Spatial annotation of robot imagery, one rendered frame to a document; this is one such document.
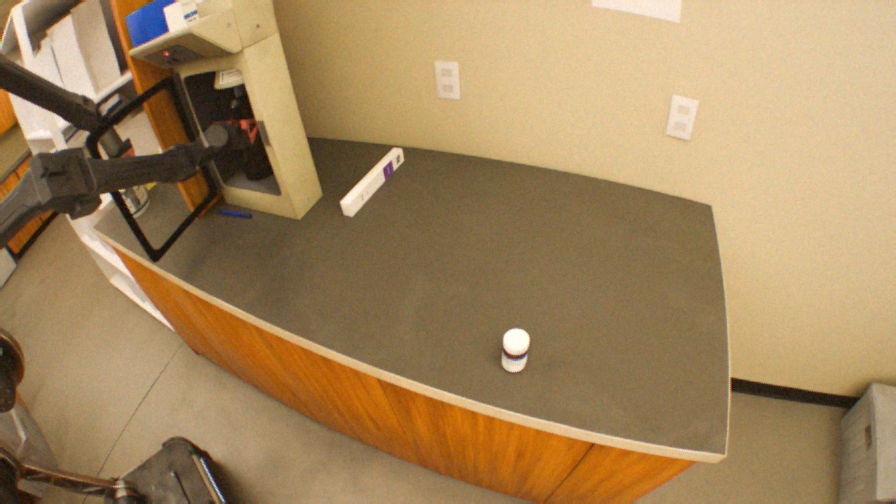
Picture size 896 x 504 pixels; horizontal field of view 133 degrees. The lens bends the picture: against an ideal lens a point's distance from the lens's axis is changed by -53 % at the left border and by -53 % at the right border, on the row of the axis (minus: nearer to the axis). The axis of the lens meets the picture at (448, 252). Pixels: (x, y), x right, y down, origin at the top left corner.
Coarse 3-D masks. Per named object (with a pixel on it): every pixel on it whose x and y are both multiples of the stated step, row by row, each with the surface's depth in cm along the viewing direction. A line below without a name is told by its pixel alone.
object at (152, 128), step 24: (168, 96) 79; (144, 120) 73; (168, 120) 81; (120, 144) 68; (144, 144) 75; (168, 144) 83; (120, 192) 71; (144, 192) 78; (168, 192) 86; (192, 192) 95; (144, 216) 80; (168, 216) 88
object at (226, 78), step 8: (216, 72) 79; (224, 72) 77; (232, 72) 77; (240, 72) 77; (216, 80) 79; (224, 80) 78; (232, 80) 78; (240, 80) 78; (216, 88) 80; (224, 88) 79
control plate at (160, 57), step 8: (168, 48) 61; (176, 48) 61; (184, 48) 62; (144, 56) 65; (152, 56) 65; (160, 56) 66; (168, 56) 66; (176, 56) 66; (192, 56) 67; (200, 56) 67; (160, 64) 71; (168, 64) 72; (176, 64) 72
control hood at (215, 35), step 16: (208, 16) 59; (224, 16) 59; (176, 32) 55; (192, 32) 54; (208, 32) 57; (224, 32) 61; (144, 48) 61; (160, 48) 61; (192, 48) 62; (208, 48) 62; (224, 48) 63; (240, 48) 66
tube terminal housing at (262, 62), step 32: (224, 0) 59; (256, 0) 65; (256, 32) 69; (192, 64) 75; (224, 64) 72; (256, 64) 72; (256, 96) 75; (288, 96) 84; (288, 128) 88; (288, 160) 91; (224, 192) 107; (256, 192) 100; (288, 192) 94; (320, 192) 106
